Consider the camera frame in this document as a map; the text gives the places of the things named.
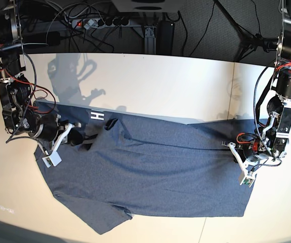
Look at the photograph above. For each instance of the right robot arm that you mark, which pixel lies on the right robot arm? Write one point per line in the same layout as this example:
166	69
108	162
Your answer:
22	119

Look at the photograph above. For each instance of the small white label sticker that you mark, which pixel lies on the small white label sticker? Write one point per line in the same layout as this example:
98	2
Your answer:
11	211

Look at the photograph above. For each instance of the aluminium table leg profile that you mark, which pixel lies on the aluminium table leg profile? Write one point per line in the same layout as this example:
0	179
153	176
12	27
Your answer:
148	34

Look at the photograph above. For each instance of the black power adapter brick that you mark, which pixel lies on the black power adapter brick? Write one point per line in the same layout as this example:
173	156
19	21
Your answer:
165	37

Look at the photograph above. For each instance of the blue grey T-shirt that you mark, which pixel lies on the blue grey T-shirt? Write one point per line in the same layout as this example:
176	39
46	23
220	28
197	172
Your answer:
132	165

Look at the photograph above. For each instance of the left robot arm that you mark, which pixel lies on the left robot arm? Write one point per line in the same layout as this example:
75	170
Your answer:
272	110

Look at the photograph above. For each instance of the white power strip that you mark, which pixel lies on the white power strip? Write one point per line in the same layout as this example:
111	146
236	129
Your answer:
98	23

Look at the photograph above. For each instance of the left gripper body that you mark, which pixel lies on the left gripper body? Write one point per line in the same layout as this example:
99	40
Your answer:
245	156

